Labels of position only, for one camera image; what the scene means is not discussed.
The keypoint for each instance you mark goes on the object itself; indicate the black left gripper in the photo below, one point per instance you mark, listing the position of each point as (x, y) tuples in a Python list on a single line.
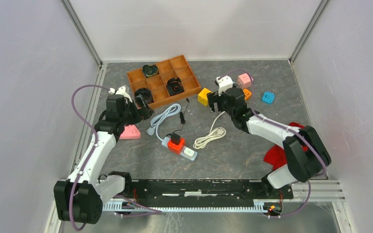
[(144, 113)]

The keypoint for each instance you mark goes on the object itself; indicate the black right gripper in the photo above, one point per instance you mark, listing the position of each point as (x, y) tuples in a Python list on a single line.
[(213, 98)]

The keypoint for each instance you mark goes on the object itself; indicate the yellow cube socket adapter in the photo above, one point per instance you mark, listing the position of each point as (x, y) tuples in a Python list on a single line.
[(202, 96)]

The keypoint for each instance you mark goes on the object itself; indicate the black power adapter plug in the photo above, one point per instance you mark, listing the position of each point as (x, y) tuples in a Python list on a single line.
[(175, 139)]

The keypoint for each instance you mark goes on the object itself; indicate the blue square plug adapter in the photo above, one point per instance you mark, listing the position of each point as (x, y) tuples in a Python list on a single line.
[(268, 97)]

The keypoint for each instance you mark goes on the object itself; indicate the red cube socket adapter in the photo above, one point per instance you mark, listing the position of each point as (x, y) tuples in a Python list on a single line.
[(176, 148)]

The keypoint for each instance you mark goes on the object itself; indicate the light blue power strip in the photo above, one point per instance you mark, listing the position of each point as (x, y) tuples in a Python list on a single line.
[(187, 152)]

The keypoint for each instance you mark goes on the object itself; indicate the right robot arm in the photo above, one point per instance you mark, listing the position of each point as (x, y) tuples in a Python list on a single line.
[(305, 152)]

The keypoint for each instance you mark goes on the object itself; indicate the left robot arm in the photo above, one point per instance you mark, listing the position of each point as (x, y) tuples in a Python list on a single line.
[(80, 198)]

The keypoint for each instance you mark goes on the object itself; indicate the rolled dark floral tie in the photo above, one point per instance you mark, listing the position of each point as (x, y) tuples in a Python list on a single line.
[(145, 94)]

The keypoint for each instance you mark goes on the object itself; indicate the pink triangular power strip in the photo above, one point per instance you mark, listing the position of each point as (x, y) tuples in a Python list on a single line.
[(130, 132)]

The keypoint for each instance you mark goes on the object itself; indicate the orange power strip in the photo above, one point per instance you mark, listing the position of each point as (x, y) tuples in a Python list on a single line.
[(247, 94)]

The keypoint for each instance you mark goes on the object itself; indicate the pink cube socket adapter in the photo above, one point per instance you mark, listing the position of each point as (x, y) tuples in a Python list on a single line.
[(244, 81)]

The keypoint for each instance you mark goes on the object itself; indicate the rolled green-patterned tie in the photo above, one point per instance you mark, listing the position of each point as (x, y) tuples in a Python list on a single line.
[(150, 70)]

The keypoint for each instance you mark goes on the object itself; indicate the rolled dark orange-patterned tie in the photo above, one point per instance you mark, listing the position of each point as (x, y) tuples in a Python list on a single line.
[(174, 86)]

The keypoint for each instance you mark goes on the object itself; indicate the wooden compartment tray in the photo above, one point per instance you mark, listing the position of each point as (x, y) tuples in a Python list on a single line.
[(176, 66)]

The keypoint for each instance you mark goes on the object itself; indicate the red cloth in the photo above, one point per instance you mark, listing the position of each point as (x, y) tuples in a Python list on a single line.
[(276, 157)]

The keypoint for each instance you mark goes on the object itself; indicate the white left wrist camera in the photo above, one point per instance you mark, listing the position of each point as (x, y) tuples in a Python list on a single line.
[(123, 90)]

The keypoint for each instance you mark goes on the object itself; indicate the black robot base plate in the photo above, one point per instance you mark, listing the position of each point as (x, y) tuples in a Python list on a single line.
[(202, 192)]

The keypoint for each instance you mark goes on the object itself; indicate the white cable tray rail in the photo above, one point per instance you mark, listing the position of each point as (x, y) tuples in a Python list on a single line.
[(120, 205)]

